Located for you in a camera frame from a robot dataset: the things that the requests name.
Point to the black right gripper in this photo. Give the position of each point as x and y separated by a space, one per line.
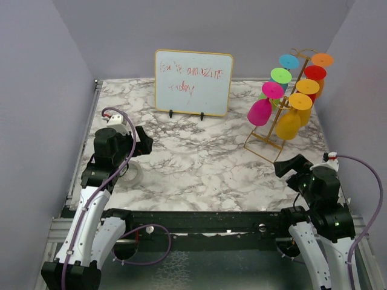
300 163

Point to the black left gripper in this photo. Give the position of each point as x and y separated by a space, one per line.
144 145

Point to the yellow wine glass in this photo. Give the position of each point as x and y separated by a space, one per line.
289 124
310 88

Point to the gold wire glass rack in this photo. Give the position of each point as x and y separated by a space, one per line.
262 140

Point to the red wine glass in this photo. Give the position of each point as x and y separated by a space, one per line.
318 74

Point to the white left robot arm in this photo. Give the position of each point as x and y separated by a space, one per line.
78 264

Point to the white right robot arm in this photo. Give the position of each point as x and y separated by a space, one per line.
324 233

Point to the pink wine glass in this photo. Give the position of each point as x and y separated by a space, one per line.
261 110

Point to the green wine glass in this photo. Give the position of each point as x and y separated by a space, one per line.
282 77

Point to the teal wine glass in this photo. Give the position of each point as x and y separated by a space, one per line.
288 62

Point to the orange wine glass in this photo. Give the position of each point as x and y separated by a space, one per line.
322 59

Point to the clear tape roll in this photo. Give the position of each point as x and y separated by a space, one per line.
131 175

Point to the yellow framed whiteboard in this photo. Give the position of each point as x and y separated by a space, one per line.
192 82

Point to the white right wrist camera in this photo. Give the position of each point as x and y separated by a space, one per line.
329 160

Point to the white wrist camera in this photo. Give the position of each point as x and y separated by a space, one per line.
118 123
329 160

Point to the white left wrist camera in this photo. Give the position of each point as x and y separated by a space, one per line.
118 123

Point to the black front mounting rail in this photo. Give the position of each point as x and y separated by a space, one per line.
204 231

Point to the aluminium left side rail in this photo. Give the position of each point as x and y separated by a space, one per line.
89 121

